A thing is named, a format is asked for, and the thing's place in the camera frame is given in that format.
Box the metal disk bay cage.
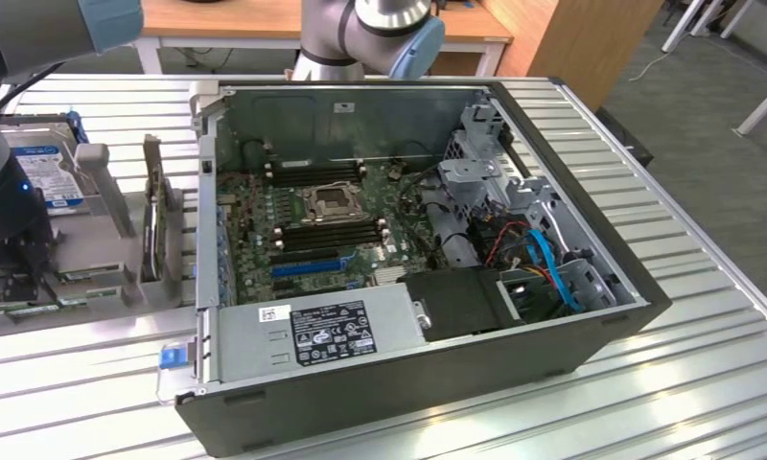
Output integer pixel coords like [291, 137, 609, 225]
[439, 101, 638, 318]

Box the black RAM slot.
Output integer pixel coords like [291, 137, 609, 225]
[266, 166, 366, 174]
[272, 224, 388, 240]
[274, 231, 391, 246]
[271, 218, 386, 232]
[268, 177, 370, 188]
[275, 238, 394, 253]
[267, 172, 367, 181]
[264, 160, 364, 169]

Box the grey case hinge bracket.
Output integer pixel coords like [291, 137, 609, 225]
[188, 80, 224, 134]

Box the blue flat data wire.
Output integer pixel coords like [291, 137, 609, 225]
[526, 228, 585, 313]

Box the green motherboard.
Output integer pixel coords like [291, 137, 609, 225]
[215, 157, 446, 308]

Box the red wire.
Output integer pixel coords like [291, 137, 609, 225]
[494, 221, 534, 265]

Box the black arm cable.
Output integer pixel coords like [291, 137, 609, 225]
[0, 60, 63, 116]

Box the green RAM stick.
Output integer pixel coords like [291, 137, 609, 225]
[55, 267, 124, 288]
[55, 286, 121, 309]
[0, 300, 63, 320]

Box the white floor cable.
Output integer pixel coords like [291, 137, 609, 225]
[630, 46, 671, 81]

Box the graphics card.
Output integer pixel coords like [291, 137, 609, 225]
[139, 133, 171, 284]

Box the hard disk with blue label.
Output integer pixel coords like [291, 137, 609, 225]
[0, 113, 89, 218]

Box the white table leg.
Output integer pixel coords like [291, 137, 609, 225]
[659, 0, 713, 54]
[733, 71, 767, 136]

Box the silver chipset heatsink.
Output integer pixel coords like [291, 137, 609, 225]
[372, 267, 406, 289]

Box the blue case latch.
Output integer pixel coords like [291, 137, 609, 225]
[159, 346, 188, 371]

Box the black expansion slot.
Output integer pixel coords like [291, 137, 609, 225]
[270, 248, 342, 267]

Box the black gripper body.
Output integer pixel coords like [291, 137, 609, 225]
[0, 157, 57, 263]

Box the grey parts rack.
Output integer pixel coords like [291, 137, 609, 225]
[0, 114, 185, 339]

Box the black open PC case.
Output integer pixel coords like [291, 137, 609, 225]
[173, 78, 674, 457]

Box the grey power supply unit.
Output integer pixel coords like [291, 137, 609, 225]
[202, 284, 431, 385]

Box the black wire bundle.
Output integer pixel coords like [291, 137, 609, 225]
[396, 165, 466, 270]

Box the wooden desk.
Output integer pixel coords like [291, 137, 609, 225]
[132, 0, 514, 77]

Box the metal CPU socket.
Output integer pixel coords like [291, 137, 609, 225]
[298, 183, 367, 227]

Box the blue expansion slot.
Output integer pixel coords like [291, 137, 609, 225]
[270, 260, 348, 281]

